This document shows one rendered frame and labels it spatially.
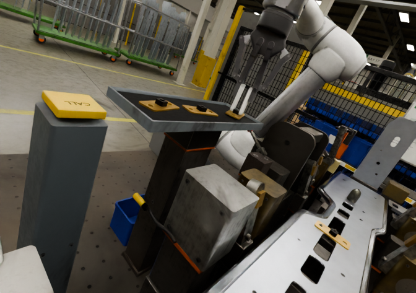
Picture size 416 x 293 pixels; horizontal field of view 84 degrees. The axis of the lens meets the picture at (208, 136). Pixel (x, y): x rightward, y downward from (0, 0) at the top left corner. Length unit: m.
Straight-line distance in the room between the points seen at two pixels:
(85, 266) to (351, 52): 1.11
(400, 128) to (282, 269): 1.01
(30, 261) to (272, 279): 0.33
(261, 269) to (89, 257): 0.46
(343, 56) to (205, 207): 0.87
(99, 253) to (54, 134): 0.48
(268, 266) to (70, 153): 0.36
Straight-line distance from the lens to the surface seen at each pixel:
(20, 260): 0.29
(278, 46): 0.58
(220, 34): 8.45
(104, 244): 0.77
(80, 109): 0.33
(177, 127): 0.38
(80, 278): 0.71
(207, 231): 0.36
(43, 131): 0.35
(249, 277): 0.42
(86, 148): 0.36
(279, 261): 0.49
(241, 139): 1.12
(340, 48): 1.08
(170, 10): 8.66
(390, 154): 1.36
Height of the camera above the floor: 1.28
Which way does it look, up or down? 19 degrees down
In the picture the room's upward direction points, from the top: 23 degrees clockwise
